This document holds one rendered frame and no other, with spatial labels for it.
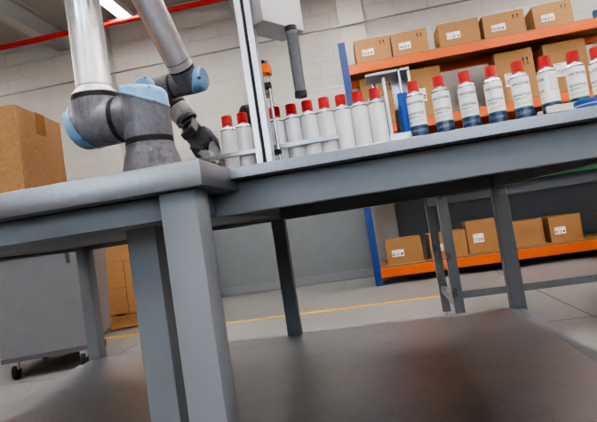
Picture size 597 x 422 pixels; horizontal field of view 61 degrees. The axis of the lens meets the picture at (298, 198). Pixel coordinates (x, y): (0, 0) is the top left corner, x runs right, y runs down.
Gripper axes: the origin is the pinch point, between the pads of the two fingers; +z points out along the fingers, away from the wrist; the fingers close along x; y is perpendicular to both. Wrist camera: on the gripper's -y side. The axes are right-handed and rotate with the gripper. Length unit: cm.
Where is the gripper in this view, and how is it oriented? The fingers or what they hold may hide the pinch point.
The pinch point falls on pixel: (220, 165)
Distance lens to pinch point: 160.7
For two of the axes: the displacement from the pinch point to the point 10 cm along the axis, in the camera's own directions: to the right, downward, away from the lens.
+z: 6.2, 7.8, -1.2
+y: 1.5, 0.4, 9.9
